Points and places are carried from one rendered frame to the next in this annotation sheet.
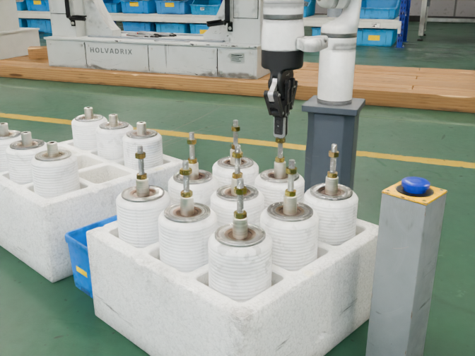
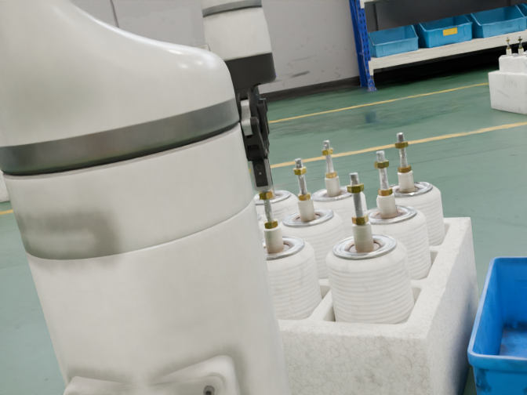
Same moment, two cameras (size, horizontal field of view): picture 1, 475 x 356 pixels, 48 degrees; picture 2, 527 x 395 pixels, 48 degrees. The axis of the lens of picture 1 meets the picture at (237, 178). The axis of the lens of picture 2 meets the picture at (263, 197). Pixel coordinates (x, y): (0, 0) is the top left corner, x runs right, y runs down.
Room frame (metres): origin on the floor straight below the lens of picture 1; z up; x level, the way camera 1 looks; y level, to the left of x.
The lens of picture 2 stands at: (1.65, -0.27, 0.50)
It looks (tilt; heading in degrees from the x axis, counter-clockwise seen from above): 14 degrees down; 164
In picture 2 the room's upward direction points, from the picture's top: 11 degrees counter-clockwise
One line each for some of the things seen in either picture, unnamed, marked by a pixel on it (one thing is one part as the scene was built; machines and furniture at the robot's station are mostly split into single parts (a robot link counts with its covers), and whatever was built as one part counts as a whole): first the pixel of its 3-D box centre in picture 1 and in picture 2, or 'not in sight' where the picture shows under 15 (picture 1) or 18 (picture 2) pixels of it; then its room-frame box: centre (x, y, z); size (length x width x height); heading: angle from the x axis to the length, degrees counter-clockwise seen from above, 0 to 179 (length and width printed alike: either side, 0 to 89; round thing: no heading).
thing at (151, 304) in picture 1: (237, 273); (325, 319); (0.88, 0.00, 0.09); 0.39 x 0.39 x 0.18; 46
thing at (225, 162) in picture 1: (235, 162); (364, 247); (1.04, 0.00, 0.25); 0.08 x 0.08 x 0.01
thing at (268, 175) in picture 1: (279, 176); (275, 248); (0.96, -0.08, 0.25); 0.08 x 0.08 x 0.01
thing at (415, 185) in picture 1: (415, 186); not in sight; (0.73, -0.26, 0.32); 0.04 x 0.04 x 0.02
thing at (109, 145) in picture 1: (116, 159); not in sight; (1.35, 0.32, 0.16); 0.10 x 0.10 x 0.18
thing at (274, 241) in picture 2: (279, 169); (273, 239); (0.97, -0.08, 0.26); 0.02 x 0.02 x 0.03
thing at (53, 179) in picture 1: (58, 194); not in sight; (1.09, 0.40, 0.16); 0.10 x 0.10 x 0.18
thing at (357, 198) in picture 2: (235, 138); (357, 204); (1.04, 0.00, 0.30); 0.01 x 0.01 x 0.08
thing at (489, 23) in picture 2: not in sight; (493, 22); (-2.65, 3.18, 0.36); 0.50 x 0.38 x 0.21; 160
